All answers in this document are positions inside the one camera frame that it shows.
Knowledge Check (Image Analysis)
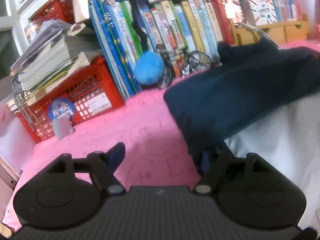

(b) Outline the white and navy jacket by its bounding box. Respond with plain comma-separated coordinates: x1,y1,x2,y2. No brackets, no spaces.
164,40,319,228

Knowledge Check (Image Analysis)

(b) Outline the pink bunny pattern blanket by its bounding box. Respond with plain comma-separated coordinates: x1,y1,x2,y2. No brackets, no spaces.
0,38,320,233

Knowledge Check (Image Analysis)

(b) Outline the round blue tag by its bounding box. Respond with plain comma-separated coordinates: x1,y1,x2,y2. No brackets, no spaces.
47,98,76,140

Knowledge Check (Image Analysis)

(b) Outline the red plastic crate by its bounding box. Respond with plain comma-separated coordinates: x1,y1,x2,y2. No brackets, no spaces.
15,56,125,143

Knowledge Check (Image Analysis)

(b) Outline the white paper bag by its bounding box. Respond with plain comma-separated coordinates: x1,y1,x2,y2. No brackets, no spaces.
1,100,35,174

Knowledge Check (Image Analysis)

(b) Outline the miniature bicycle model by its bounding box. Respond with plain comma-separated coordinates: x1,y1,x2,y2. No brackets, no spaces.
157,48,213,89

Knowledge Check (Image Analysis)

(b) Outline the blue plush ball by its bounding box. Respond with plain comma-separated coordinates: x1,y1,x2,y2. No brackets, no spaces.
134,51,165,86

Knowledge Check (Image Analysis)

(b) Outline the stack of papers and books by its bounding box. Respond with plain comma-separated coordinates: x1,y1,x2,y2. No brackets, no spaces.
10,20,102,110

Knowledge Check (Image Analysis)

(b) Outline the row of books left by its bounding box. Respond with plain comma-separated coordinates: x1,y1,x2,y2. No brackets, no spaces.
89,0,234,99

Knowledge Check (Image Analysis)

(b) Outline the wooden drawer organizer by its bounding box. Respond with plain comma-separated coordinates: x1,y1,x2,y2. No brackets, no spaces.
230,21,310,46

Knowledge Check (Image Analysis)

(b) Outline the white patterned small box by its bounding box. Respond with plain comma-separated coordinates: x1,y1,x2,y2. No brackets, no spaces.
240,0,278,26

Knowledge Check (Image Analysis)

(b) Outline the red basket upper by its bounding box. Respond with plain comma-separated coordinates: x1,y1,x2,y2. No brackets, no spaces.
30,0,75,23

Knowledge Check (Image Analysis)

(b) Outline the smartphone with lit screen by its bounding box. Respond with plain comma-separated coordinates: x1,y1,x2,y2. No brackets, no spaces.
221,0,245,25

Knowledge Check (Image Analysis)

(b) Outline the white charging cable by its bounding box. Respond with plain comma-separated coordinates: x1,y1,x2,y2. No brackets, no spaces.
240,23,271,41

